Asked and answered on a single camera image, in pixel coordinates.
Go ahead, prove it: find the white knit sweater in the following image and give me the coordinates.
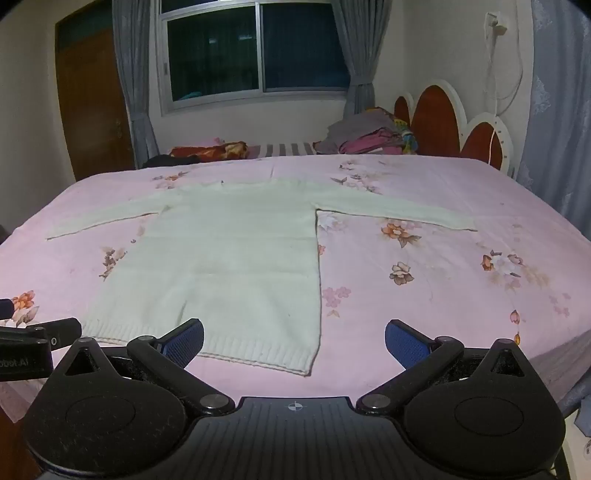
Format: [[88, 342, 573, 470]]
[[45, 179, 478, 377]]

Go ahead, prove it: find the white wall socket charger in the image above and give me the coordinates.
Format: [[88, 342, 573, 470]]
[[485, 11, 509, 36]]

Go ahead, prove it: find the grey striped mattress sheet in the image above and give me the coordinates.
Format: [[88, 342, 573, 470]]
[[247, 141, 320, 159]]

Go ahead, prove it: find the red patterned cloth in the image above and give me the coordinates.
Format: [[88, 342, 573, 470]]
[[168, 142, 250, 162]]

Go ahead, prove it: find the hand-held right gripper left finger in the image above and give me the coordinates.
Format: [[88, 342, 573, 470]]
[[53, 318, 236, 416]]

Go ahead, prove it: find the scalloped white and brown headboard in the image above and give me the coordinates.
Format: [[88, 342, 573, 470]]
[[393, 78, 516, 180]]

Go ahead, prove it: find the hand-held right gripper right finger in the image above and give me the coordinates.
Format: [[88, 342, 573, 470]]
[[356, 318, 536, 416]]

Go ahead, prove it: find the brown wooden door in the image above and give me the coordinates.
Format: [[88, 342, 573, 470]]
[[55, 0, 136, 184]]

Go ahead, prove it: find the black cloth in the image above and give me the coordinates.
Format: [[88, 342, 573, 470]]
[[142, 154, 202, 169]]

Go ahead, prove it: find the pink floral bedsheet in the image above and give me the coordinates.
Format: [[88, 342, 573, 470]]
[[0, 154, 591, 423]]

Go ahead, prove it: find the pile of folded clothes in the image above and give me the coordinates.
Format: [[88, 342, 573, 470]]
[[314, 107, 421, 156]]

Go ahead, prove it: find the white charging cable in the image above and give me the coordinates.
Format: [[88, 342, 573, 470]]
[[482, 28, 525, 163]]

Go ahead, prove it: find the blue-grey lace curtain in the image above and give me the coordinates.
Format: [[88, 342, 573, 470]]
[[515, 0, 591, 241]]

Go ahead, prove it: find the grey window curtain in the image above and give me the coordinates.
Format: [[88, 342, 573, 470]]
[[335, 0, 394, 134], [112, 0, 160, 169]]

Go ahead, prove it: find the sliding glass window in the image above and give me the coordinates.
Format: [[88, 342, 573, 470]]
[[159, 0, 352, 112]]

